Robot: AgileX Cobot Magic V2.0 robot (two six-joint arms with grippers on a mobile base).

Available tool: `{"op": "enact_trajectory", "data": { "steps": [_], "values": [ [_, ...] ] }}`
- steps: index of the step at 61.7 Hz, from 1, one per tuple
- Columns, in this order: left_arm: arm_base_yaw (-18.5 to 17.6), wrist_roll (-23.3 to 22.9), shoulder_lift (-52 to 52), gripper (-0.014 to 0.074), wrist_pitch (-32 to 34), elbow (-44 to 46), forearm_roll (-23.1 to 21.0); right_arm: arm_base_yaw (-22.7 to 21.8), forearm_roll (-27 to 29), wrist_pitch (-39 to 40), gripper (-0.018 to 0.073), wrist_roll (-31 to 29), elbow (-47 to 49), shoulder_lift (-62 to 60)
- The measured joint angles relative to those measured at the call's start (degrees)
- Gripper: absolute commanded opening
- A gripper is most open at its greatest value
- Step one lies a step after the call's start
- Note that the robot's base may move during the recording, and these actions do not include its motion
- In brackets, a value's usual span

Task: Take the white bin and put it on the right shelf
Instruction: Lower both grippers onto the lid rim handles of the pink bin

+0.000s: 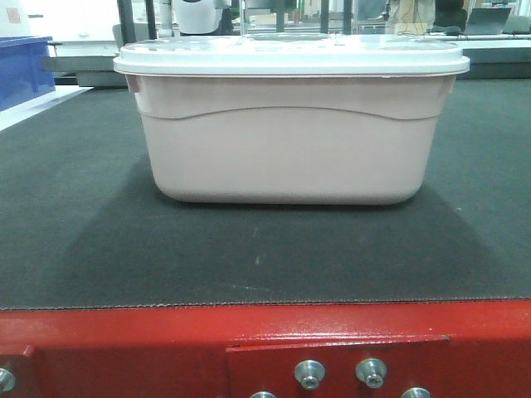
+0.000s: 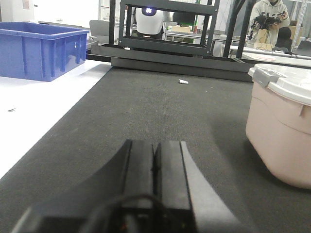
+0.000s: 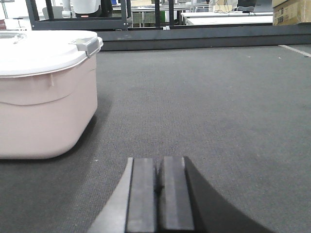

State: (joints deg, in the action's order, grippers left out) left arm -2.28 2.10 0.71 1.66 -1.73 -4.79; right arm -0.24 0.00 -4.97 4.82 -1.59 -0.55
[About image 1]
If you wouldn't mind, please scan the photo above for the white bin lid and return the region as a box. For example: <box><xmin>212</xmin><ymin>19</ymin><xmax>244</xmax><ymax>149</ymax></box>
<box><xmin>113</xmin><ymin>33</ymin><xmax>470</xmax><ymax>78</ymax></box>

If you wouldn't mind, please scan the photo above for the silver bolt bottom left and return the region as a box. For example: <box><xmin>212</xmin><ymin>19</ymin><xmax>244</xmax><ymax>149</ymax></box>
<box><xmin>250</xmin><ymin>391</ymin><xmax>276</xmax><ymax>398</ymax></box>

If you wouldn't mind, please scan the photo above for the silver bolt far left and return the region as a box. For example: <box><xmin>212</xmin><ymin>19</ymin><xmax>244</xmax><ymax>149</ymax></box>
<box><xmin>0</xmin><ymin>367</ymin><xmax>16</xmax><ymax>394</ymax></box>

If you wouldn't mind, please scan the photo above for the dark grey table mat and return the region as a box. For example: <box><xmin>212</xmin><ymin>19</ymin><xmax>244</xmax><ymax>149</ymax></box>
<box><xmin>1</xmin><ymin>79</ymin><xmax>530</xmax><ymax>310</ymax></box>

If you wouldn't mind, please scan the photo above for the silver bolt left pair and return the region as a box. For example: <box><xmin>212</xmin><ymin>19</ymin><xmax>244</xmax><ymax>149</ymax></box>
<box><xmin>294</xmin><ymin>359</ymin><xmax>325</xmax><ymax>391</ymax></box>

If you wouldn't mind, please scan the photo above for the silver bolt pair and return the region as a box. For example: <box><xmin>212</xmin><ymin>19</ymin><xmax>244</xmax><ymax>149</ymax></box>
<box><xmin>355</xmin><ymin>358</ymin><xmax>387</xmax><ymax>389</ymax></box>
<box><xmin>294</xmin><ymin>359</ymin><xmax>325</xmax><ymax>391</ymax></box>

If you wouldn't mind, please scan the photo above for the blue crate on left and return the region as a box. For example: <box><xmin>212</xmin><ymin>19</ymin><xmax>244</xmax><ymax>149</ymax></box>
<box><xmin>1</xmin><ymin>36</ymin><xmax>56</xmax><ymax>111</ymax></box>

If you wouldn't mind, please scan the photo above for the red metal robot base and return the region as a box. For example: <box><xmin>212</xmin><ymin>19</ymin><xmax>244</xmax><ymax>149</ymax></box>
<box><xmin>1</xmin><ymin>299</ymin><xmax>530</xmax><ymax>397</ymax></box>

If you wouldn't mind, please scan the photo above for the silver bolt bottom right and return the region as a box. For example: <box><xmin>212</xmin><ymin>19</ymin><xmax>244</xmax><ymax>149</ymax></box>
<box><xmin>401</xmin><ymin>386</ymin><xmax>431</xmax><ymax>398</ymax></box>

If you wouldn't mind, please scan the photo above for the silver bolt right pair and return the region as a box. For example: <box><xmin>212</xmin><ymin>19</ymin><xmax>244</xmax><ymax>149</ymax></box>
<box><xmin>355</xmin><ymin>358</ymin><xmax>387</xmax><ymax>389</ymax></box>

